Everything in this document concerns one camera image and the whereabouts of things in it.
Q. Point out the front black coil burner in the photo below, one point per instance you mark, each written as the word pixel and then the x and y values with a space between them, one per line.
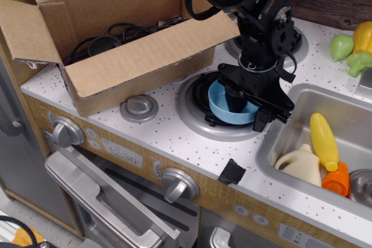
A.
pixel 193 108

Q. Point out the silver oven door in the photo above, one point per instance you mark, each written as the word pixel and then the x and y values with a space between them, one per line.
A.
pixel 119 208

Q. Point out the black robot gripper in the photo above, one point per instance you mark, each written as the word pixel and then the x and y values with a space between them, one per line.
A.
pixel 259 87

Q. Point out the yellow toy squeeze bottle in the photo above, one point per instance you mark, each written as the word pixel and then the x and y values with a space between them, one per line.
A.
pixel 324 143

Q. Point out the light blue plastic bowl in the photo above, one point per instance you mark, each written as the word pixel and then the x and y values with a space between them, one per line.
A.
pixel 219 107

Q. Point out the left silver oven knob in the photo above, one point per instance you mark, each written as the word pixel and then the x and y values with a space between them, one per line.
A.
pixel 66 132

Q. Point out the black coil burner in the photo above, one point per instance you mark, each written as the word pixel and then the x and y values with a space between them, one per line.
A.
pixel 193 108
pixel 233 47

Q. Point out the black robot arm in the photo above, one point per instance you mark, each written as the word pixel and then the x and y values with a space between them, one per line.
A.
pixel 268 37

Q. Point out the stainless steel sink basin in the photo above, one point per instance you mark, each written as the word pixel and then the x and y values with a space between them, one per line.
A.
pixel 336 127

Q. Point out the cream toy detergent jug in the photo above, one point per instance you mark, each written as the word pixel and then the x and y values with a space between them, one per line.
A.
pixel 301 163

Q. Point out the orange object on floor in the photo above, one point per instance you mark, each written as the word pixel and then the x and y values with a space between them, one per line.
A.
pixel 23 239

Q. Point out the silver oven knob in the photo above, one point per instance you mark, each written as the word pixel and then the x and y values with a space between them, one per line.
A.
pixel 66 132
pixel 178 185

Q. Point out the open cardboard box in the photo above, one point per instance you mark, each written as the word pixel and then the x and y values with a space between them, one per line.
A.
pixel 110 50

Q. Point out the right silver oven knob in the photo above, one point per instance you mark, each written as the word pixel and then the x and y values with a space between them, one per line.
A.
pixel 178 185

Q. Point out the green toy pear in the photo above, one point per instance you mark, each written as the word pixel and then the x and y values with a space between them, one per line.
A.
pixel 341 46

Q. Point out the green toy broccoli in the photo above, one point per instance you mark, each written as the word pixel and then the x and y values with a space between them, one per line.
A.
pixel 358 62

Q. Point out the yellow toy bell pepper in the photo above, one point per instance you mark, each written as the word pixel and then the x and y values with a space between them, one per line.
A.
pixel 362 37

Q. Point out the rear black coil burner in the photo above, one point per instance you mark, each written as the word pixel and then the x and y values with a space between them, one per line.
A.
pixel 233 47

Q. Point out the grey toy refrigerator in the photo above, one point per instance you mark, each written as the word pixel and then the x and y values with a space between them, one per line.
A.
pixel 23 175

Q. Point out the silver stovetop knob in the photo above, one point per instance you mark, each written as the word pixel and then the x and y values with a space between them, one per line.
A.
pixel 139 109

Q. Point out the orange toy carrot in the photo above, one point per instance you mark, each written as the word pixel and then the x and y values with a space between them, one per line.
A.
pixel 338 181

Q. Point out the front black tape piece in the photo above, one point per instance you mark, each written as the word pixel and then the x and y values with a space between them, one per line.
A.
pixel 232 173

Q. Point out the silver lower drawer handle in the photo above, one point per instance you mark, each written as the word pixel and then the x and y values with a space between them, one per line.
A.
pixel 220 238

